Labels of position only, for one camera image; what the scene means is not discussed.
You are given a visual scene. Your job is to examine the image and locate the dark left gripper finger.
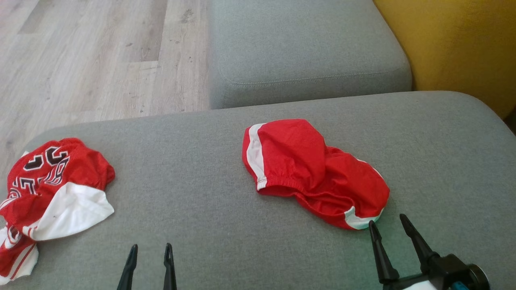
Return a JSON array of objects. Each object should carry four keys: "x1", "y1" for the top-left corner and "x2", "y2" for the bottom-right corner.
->
[
  {"x1": 163, "y1": 243, "x2": 178, "y2": 290},
  {"x1": 117, "y1": 244, "x2": 138, "y2": 290}
]

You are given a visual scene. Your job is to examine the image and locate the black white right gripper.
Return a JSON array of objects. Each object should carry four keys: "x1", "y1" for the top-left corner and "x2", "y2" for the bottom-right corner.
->
[{"x1": 369, "y1": 213, "x2": 490, "y2": 290}]

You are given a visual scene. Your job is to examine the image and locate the red white basketball jersey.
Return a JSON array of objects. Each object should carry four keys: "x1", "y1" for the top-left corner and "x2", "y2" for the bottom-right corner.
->
[{"x1": 0, "y1": 138, "x2": 116, "y2": 284}]

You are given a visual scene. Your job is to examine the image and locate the red white sports shorts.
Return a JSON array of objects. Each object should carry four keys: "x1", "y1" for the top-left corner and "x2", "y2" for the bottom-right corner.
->
[{"x1": 242, "y1": 119, "x2": 391, "y2": 230}]

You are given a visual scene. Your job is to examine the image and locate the large grey sofa ottoman cushion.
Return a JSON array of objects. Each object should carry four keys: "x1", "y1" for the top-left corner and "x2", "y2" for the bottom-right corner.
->
[{"x1": 0, "y1": 91, "x2": 516, "y2": 290}]

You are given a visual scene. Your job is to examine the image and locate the wide yellow sofa backrest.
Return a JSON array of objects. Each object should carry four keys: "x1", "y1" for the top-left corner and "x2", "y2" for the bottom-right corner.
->
[{"x1": 373, "y1": 0, "x2": 516, "y2": 120}]

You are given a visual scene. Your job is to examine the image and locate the grey sofa seat cushion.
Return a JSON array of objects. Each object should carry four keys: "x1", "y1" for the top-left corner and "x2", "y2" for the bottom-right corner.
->
[{"x1": 206, "y1": 0, "x2": 413, "y2": 110}]

